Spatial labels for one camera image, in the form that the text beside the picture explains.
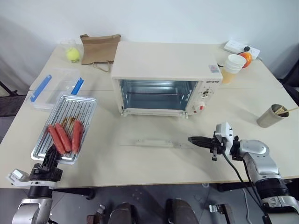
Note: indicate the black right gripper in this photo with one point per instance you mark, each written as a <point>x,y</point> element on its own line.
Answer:
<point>218,147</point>

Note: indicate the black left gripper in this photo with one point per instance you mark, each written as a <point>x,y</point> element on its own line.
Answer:
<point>46,173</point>

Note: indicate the glass toaster oven door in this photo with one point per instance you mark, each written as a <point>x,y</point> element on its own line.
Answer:
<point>156,142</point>

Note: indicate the silver ribbed baking tray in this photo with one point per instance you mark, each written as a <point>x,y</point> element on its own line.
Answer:
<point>74,105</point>

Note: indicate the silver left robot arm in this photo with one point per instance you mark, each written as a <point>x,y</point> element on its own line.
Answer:
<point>30,210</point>

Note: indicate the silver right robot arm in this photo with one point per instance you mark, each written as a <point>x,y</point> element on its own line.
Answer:
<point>257,149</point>

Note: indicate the red sausage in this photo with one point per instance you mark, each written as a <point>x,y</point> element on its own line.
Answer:
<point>63,136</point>
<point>76,135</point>
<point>56,140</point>

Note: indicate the white red oven knob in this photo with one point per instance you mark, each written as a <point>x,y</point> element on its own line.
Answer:
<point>199,107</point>

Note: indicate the cream oven dial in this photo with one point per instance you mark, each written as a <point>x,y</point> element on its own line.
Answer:
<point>206,93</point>

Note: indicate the cream toaster oven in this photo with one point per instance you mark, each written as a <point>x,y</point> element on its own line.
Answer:
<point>163,58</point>

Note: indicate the blue box latch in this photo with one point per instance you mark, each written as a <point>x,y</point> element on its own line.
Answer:
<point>77,86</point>
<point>40,88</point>

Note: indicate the grey cup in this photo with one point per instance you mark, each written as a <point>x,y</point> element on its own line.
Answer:
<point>268,117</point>

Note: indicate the clear plastic storage box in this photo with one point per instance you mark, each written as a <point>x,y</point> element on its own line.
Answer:
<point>58,81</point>

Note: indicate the stack of paper cups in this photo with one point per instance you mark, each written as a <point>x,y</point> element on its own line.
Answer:
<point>232,67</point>

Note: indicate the black tripod leg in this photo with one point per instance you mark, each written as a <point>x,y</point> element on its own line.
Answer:
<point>8,89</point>

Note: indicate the wooden chopsticks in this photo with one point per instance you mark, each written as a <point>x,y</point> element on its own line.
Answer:
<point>283,111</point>

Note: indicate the orange ball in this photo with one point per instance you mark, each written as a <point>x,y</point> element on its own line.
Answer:
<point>248,59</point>

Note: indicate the white power strip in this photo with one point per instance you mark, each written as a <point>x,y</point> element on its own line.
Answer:
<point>236,45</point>

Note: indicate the black power plug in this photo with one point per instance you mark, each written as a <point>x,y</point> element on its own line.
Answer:
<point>246,48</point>

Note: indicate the yellow tennis ball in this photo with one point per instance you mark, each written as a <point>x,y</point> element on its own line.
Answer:
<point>73,54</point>

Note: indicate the clear plastic cup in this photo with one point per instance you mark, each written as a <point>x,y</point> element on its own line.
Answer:
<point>69,43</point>

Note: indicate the brown paper bag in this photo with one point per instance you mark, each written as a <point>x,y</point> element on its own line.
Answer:
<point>98,49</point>

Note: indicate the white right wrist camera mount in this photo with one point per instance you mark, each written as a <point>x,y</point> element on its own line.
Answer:
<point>223,130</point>

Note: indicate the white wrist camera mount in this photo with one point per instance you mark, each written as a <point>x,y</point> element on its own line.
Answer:
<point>223,130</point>
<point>18,178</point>

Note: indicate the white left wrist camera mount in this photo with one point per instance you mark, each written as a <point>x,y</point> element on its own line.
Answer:
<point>18,178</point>

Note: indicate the caster wheel bracket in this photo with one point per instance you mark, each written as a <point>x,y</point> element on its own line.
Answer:
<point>222,210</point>

